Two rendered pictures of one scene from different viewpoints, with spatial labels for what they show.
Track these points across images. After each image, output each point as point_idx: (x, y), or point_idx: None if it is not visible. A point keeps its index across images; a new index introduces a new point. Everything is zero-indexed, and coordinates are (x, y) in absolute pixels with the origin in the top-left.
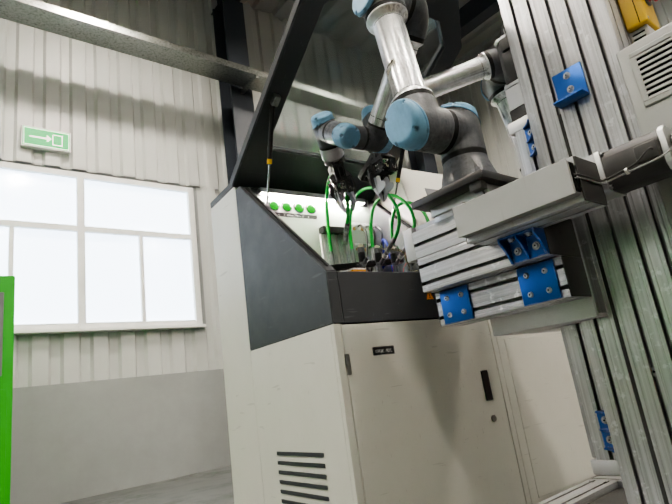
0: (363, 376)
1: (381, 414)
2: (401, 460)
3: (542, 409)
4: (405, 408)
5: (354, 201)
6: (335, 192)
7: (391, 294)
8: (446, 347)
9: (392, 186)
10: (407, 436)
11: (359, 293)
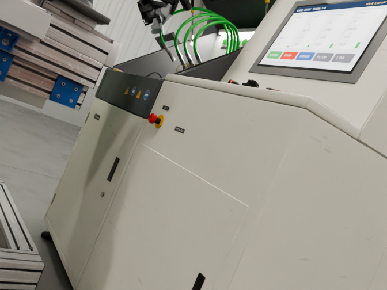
0: (87, 126)
1: (80, 148)
2: (72, 175)
3: (125, 223)
4: (86, 152)
5: (154, 27)
6: (144, 23)
7: (115, 86)
8: (114, 129)
9: (160, 10)
10: (79, 166)
11: (107, 82)
